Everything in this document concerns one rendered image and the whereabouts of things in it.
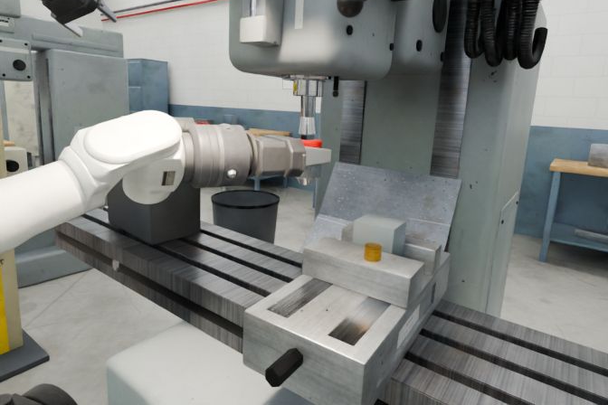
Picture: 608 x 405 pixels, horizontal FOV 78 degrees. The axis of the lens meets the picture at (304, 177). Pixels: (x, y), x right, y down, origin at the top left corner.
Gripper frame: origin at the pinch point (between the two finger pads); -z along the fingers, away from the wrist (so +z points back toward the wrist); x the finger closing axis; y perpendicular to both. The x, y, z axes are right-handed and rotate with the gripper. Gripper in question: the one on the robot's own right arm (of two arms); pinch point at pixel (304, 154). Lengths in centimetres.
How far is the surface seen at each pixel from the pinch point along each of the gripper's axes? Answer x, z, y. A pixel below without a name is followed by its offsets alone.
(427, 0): -4.5, -19.0, -25.4
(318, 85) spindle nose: -2.4, -0.4, -10.7
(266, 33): -7.0, 10.2, -16.1
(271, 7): -6.6, 9.4, -19.3
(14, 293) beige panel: 159, 66, 87
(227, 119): 560, -167, 19
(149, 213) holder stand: 27.4, 20.2, 15.5
